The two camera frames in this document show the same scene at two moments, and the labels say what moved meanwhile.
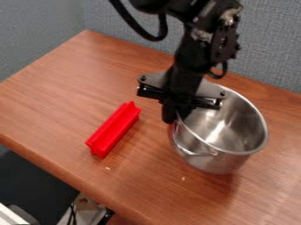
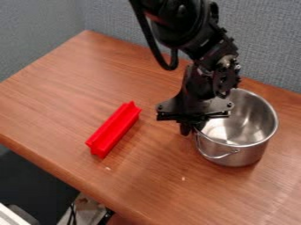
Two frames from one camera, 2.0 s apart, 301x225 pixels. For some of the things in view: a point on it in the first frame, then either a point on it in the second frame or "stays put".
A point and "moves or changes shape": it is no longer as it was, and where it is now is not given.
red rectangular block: x=109 y=136 stays put
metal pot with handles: x=215 y=140 moves or changes shape
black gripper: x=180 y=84 → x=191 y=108
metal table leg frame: x=88 y=212 stays put
